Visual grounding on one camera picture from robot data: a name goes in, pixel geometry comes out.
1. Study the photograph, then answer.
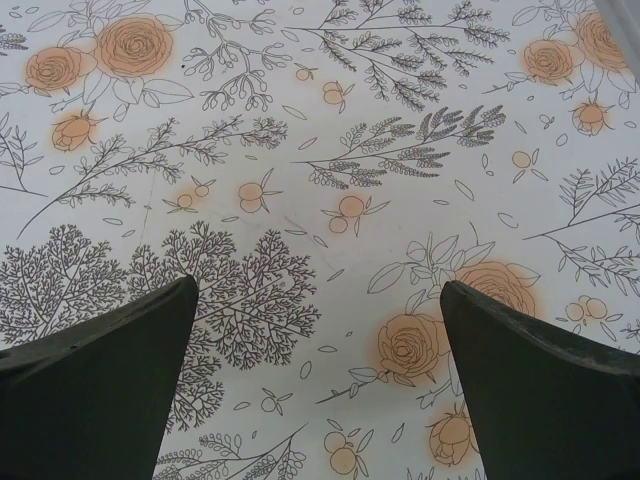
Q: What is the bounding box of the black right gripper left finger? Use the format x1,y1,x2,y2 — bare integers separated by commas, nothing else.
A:
0,275,200,480

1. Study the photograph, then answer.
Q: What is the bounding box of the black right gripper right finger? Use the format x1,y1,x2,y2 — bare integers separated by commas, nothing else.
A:
439,279,640,480

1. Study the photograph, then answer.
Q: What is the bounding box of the floral patterned tablecloth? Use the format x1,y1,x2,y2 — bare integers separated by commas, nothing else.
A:
0,0,640,480

